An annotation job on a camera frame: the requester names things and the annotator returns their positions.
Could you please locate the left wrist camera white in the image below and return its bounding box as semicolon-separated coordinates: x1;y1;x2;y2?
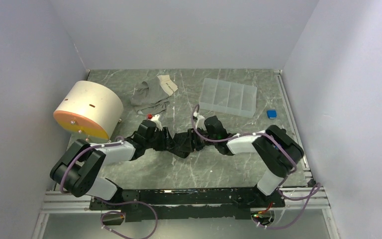
146;114;163;130

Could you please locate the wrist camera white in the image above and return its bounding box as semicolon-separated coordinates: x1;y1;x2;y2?
192;112;206;130
146;114;163;130

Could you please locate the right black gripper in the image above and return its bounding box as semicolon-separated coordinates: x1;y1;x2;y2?
179;126;217;153

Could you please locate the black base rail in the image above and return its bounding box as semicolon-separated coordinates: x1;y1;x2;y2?
89;187;285;222

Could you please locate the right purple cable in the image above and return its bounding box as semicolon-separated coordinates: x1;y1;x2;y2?
191;104;322;231

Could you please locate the blue small block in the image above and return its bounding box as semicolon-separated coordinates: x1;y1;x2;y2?
266;110;277;119

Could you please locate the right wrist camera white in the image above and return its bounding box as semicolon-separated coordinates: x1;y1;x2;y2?
192;112;206;130

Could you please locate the clear plastic organizer box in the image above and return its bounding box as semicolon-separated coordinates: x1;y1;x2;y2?
199;78;258;118

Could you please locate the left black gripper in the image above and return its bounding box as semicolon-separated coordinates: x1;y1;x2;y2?
145;126;176;151

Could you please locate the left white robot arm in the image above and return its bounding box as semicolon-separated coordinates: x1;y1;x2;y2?
50;120;175;209

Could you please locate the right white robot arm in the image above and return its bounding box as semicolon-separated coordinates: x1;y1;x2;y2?
191;112;304;207

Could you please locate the black striped underwear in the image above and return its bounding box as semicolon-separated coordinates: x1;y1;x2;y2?
170;129;194;158

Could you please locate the cream cylindrical drum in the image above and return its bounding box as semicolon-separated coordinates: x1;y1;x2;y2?
53;81;124;140

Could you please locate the grey underwear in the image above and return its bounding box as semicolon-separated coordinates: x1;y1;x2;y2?
130;75;178;116

